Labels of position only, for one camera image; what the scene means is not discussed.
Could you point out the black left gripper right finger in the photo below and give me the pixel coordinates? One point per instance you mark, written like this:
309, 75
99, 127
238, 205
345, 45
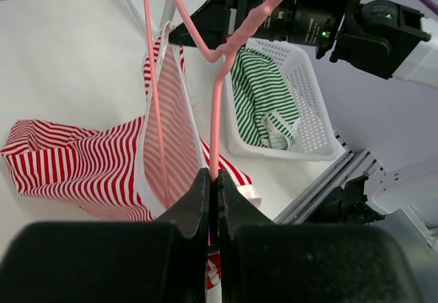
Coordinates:
262, 261

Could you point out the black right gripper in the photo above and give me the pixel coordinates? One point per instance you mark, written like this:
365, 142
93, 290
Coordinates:
267, 5

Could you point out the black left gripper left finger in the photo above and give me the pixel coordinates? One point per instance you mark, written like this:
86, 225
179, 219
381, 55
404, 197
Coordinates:
160, 261

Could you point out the red wire hanger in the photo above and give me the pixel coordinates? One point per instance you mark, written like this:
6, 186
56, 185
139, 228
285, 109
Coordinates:
229, 50

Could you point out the red striped tank top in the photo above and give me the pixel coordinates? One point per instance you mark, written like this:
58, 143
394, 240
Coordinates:
101, 172

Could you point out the green striped tank top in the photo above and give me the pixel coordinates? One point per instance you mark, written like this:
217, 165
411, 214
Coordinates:
266, 113

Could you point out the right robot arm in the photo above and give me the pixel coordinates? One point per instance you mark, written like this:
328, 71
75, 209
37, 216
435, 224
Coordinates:
380, 37

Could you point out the clear plastic basket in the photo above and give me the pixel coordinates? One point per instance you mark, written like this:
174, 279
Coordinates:
313, 137

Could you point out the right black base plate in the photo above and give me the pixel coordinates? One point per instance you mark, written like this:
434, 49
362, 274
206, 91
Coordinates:
346, 205

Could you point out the aluminium mounting rail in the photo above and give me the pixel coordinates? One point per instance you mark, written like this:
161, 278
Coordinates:
412, 189

